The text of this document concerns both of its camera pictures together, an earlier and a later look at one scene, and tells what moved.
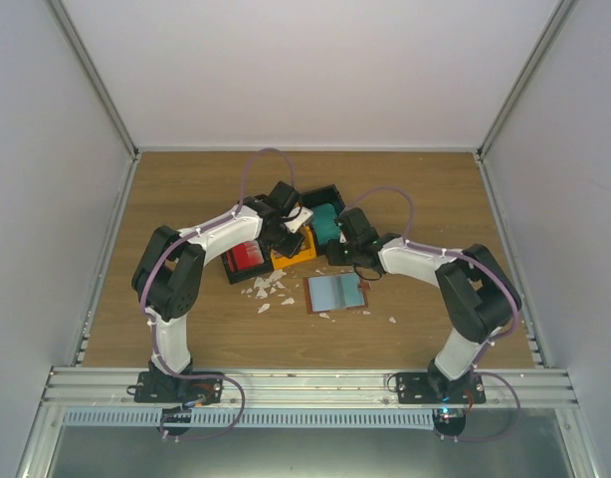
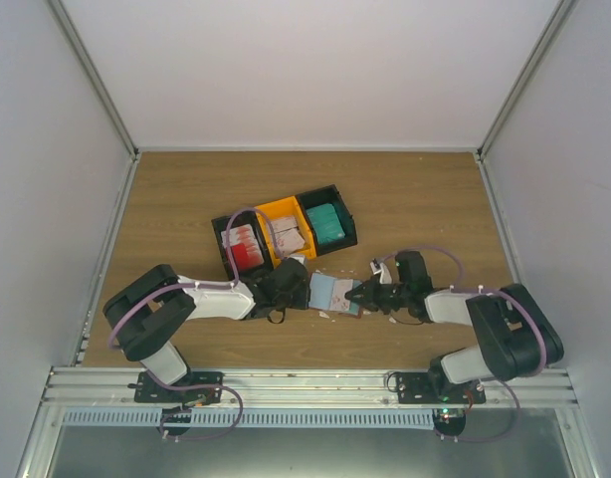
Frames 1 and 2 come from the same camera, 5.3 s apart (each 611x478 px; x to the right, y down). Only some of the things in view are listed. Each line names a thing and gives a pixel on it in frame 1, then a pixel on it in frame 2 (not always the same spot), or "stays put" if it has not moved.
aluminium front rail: (117, 387) stays put
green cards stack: (324, 222) stays put
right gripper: (333, 257) to (371, 296)
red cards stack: (244, 255) stays put
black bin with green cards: (324, 203) stays put
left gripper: (290, 250) to (303, 302)
